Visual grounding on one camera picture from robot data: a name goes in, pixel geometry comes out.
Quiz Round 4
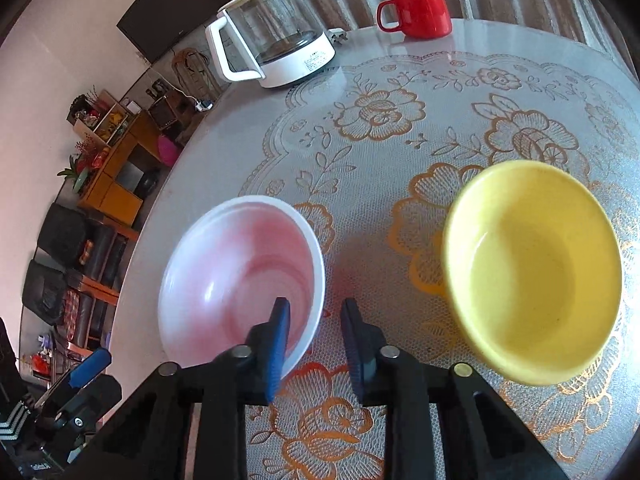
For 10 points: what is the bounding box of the wooden folding chair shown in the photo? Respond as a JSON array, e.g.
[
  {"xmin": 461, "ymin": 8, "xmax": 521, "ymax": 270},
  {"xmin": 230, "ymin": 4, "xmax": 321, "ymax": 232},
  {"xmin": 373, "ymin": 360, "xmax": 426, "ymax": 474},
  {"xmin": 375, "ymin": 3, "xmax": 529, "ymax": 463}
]
[{"xmin": 171, "ymin": 49, "xmax": 221, "ymax": 103}]

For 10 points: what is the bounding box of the orange wooden cabinet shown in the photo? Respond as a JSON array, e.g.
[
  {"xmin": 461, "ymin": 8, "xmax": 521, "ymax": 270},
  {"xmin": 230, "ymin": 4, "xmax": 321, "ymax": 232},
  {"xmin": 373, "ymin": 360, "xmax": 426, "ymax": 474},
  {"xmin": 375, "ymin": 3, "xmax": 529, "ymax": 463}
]
[{"xmin": 77, "ymin": 110, "xmax": 171, "ymax": 226}]

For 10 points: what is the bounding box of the white electric glass kettle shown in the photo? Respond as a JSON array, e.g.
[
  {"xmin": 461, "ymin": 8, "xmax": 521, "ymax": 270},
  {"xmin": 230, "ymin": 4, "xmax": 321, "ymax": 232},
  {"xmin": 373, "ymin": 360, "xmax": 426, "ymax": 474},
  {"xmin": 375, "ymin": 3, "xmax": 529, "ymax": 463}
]
[{"xmin": 206, "ymin": 0, "xmax": 336, "ymax": 89}]

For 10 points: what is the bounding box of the yellow bowl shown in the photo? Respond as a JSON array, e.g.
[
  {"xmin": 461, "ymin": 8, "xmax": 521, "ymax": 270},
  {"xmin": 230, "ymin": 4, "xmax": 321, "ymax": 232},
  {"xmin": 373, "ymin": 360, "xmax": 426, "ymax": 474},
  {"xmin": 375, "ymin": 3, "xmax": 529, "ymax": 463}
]
[{"xmin": 442, "ymin": 161, "xmax": 622, "ymax": 386}]

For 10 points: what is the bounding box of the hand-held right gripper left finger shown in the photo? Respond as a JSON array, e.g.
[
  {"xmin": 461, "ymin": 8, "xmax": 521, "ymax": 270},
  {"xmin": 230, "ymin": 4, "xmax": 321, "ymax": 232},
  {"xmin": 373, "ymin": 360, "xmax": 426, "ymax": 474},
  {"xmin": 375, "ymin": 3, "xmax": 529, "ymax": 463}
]
[{"xmin": 70, "ymin": 297, "xmax": 291, "ymax": 480}]

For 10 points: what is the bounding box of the red mug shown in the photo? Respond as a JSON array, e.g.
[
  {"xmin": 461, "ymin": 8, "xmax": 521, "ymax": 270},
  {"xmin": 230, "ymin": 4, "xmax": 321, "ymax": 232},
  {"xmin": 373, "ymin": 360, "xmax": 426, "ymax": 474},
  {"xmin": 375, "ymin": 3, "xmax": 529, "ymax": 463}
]
[{"xmin": 376, "ymin": 0, "xmax": 453, "ymax": 39}]

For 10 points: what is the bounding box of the black sofa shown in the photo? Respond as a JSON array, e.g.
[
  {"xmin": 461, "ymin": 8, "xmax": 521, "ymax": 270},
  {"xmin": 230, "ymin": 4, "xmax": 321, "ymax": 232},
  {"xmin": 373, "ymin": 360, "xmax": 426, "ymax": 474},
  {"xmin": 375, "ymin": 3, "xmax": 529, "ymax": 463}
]
[{"xmin": 22, "ymin": 204, "xmax": 128, "ymax": 348}]

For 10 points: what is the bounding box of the black flat television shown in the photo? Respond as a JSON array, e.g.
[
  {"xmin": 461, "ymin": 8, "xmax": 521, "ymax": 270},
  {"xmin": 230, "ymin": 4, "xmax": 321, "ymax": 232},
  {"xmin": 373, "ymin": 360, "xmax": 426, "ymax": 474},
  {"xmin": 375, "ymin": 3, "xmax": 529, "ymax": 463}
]
[{"xmin": 116, "ymin": 0, "xmax": 231, "ymax": 63}]

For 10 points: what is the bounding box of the shelf of ornaments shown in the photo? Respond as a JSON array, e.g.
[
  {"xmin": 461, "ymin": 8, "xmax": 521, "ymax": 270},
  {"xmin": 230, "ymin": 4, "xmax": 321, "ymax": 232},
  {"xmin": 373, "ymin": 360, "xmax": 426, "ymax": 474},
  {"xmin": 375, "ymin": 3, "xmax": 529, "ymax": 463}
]
[{"xmin": 67, "ymin": 87, "xmax": 132, "ymax": 146}]

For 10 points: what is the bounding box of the green potted plant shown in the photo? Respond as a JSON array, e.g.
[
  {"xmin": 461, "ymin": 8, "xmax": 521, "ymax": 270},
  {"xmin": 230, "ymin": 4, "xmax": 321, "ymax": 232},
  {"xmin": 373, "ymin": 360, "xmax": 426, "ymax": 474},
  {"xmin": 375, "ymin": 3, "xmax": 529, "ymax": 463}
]
[{"xmin": 57, "ymin": 155, "xmax": 92, "ymax": 193}]

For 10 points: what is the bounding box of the red and white plastic bowl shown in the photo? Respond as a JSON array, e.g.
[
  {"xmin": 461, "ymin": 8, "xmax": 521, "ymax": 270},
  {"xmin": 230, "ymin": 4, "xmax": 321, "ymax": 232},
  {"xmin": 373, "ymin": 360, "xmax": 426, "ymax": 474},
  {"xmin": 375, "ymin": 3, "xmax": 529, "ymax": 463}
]
[{"xmin": 157, "ymin": 196, "xmax": 326, "ymax": 378}]

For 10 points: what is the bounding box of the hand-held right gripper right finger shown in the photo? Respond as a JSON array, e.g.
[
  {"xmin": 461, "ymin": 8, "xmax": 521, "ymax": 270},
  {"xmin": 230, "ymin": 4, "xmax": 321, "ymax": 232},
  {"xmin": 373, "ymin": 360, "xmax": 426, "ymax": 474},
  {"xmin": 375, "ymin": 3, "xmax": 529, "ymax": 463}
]
[{"xmin": 341, "ymin": 298, "xmax": 571, "ymax": 480}]

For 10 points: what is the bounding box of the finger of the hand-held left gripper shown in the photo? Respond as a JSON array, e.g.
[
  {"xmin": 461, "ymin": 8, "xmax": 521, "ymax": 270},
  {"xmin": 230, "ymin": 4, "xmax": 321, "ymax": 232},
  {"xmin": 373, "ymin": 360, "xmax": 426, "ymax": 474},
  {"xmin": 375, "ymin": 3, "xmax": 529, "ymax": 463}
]
[{"xmin": 36, "ymin": 349, "xmax": 112, "ymax": 411}]

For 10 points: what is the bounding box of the small dark appliance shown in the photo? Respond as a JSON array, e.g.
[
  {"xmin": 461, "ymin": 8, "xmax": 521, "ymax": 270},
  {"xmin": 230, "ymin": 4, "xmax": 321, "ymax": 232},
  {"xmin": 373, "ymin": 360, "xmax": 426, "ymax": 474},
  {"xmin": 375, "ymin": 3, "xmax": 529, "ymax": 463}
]
[{"xmin": 147, "ymin": 100, "xmax": 177, "ymax": 129}]

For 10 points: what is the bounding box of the pink plastic item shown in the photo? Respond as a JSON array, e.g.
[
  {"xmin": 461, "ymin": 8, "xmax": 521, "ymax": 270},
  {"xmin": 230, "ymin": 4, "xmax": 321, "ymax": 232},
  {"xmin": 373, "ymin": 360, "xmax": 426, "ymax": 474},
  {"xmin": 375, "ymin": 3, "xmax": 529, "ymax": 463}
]
[{"xmin": 157, "ymin": 135, "xmax": 182, "ymax": 167}]

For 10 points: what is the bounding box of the floral lace tablecloth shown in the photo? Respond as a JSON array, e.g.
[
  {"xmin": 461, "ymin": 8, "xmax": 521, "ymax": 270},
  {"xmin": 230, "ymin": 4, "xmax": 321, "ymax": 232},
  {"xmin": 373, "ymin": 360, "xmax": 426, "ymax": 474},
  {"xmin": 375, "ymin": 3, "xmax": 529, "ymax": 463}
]
[{"xmin": 110, "ymin": 17, "xmax": 640, "ymax": 480}]

